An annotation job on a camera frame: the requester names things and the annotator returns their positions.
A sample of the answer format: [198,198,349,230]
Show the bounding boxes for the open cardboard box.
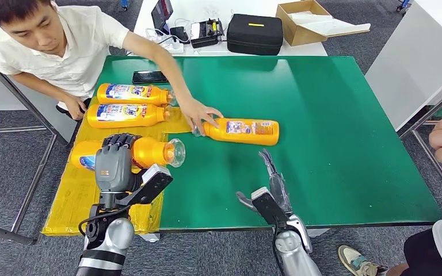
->
[275,0,334,47]

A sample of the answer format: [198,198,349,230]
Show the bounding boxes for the white table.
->
[133,0,329,57]

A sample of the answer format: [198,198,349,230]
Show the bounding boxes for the grey metal frame table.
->
[0,45,71,244]
[398,82,442,212]

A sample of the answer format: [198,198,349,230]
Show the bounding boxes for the black power adapter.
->
[170,26,190,44]

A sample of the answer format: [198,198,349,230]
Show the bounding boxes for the black smartphone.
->
[132,70,170,85]

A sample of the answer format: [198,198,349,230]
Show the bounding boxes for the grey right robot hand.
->
[236,148,294,215]

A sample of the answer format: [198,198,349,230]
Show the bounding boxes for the black carrying case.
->
[226,14,284,56]

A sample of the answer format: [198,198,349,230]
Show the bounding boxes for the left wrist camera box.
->
[120,163,174,208]

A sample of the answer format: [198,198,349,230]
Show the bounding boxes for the black charger device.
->
[190,19,225,49]

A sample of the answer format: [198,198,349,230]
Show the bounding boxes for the person's left hand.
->
[177,97,224,137]

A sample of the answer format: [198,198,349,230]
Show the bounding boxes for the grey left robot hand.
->
[94,133,146,208]

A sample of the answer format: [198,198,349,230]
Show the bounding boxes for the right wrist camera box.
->
[250,186,291,228]

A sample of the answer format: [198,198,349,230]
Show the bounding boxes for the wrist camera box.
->
[250,186,291,228]
[120,163,174,208]

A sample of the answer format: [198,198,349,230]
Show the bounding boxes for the yellow taped mat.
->
[41,99,193,237]

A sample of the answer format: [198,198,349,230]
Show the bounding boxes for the black tablet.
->
[151,0,175,36]

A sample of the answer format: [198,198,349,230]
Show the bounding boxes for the white paper sheet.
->
[289,12,371,38]

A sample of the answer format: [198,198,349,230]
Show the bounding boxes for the orange detergent bottle clear cap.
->
[192,117,280,147]
[86,102,172,129]
[96,83,176,106]
[69,137,186,171]

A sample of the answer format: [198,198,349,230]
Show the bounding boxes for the person's right hand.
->
[63,97,88,121]

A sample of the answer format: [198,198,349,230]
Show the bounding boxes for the white power strip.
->
[144,36,185,54]

